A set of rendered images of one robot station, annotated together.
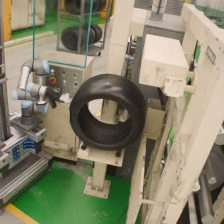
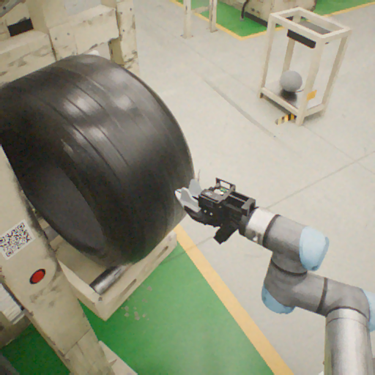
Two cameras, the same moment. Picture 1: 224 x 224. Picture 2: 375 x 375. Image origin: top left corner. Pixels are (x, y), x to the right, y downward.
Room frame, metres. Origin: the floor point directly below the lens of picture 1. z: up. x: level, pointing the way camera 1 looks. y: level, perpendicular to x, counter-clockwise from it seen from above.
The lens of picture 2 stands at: (2.14, 0.66, 1.84)
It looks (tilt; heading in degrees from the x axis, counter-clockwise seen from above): 45 degrees down; 213
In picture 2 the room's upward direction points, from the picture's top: straight up
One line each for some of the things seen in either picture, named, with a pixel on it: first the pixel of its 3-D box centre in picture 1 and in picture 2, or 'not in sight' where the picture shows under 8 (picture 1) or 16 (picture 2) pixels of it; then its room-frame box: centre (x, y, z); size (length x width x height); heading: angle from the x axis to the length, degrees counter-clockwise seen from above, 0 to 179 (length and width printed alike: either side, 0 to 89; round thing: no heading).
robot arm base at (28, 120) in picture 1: (27, 117); not in sight; (2.04, 0.83, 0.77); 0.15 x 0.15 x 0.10
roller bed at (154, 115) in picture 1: (153, 118); not in sight; (1.92, -0.37, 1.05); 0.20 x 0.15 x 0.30; 176
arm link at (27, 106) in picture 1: (27, 107); not in sight; (2.04, 0.82, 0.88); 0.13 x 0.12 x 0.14; 102
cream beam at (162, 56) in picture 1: (161, 58); not in sight; (1.58, -0.26, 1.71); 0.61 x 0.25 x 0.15; 176
